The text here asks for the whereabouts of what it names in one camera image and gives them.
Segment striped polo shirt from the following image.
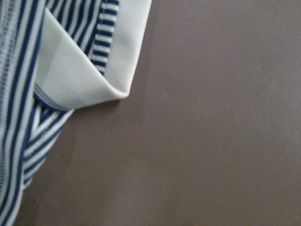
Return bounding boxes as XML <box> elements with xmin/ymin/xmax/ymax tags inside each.
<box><xmin>0</xmin><ymin>0</ymin><xmax>151</xmax><ymax>226</ymax></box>

